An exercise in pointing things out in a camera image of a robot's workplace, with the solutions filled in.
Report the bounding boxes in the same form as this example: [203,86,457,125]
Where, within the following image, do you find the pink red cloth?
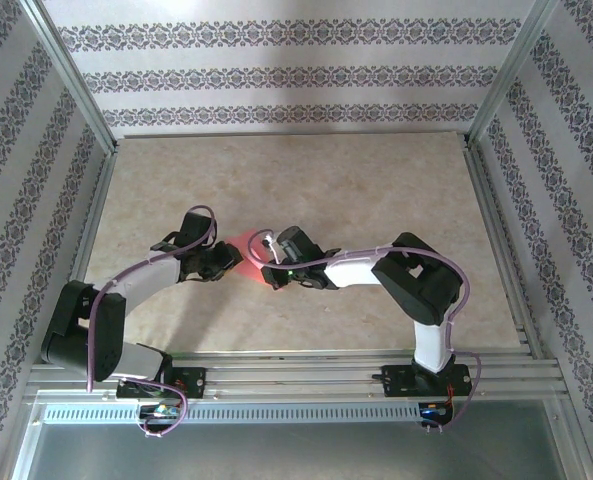
[225,228,278,285]

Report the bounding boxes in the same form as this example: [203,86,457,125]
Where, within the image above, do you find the grey sheet metal panel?
[10,422,585,480]

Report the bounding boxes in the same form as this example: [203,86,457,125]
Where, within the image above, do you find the small circuit board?
[418,402,455,420]
[138,403,182,420]

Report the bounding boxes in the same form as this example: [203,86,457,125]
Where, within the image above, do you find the wide aluminium mounting rail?
[25,352,565,401]

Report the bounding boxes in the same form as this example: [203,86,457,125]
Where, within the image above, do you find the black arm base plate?
[370,363,475,400]
[115,366,208,401]

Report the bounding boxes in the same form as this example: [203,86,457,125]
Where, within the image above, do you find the aluminium side rail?
[463,139,547,361]
[73,147,120,286]

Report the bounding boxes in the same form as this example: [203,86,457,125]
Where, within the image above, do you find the slotted grey cable duct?
[40,403,457,425]

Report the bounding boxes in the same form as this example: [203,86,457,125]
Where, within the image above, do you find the thin aluminium rail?
[115,130,472,142]

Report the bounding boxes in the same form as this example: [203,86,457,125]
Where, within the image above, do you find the aluminium frame post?
[465,0,575,149]
[18,0,120,156]

